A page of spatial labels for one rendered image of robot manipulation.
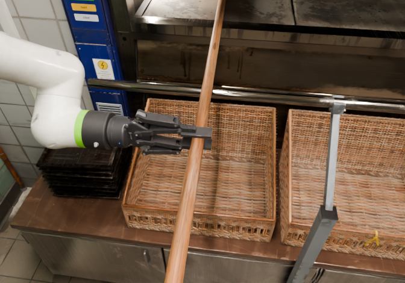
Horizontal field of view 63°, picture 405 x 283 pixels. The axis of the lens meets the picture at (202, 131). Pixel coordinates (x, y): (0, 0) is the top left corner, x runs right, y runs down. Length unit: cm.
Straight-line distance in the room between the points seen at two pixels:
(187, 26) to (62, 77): 59
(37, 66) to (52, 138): 17
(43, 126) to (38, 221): 72
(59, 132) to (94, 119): 9
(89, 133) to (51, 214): 75
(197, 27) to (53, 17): 55
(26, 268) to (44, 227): 67
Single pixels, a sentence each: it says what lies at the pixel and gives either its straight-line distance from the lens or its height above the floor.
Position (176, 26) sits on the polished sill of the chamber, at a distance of 127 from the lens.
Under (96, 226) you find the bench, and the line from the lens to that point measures 139.
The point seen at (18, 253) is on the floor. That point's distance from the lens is 217.
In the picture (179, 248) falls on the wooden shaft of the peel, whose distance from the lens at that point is 60.
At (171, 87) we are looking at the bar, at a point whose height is 117.
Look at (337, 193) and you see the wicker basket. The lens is 151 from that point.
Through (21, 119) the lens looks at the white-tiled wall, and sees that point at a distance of 191.
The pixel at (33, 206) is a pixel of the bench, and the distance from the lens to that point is 154.
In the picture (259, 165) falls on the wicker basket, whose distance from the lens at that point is 152.
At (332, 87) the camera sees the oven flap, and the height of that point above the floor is 97.
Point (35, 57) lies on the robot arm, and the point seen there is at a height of 137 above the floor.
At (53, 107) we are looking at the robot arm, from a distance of 83.
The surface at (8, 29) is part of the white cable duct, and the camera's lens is 155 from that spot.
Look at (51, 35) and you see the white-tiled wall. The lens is 148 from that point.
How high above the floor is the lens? 174
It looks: 44 degrees down
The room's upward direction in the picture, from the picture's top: straight up
